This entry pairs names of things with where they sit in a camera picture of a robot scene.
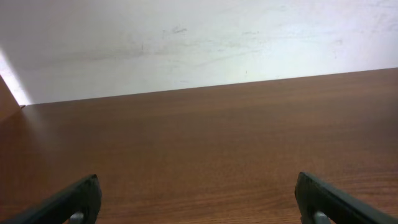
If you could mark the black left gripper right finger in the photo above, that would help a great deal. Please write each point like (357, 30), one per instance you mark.
(320, 202)

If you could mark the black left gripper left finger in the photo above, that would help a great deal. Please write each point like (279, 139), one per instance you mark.
(78, 203)

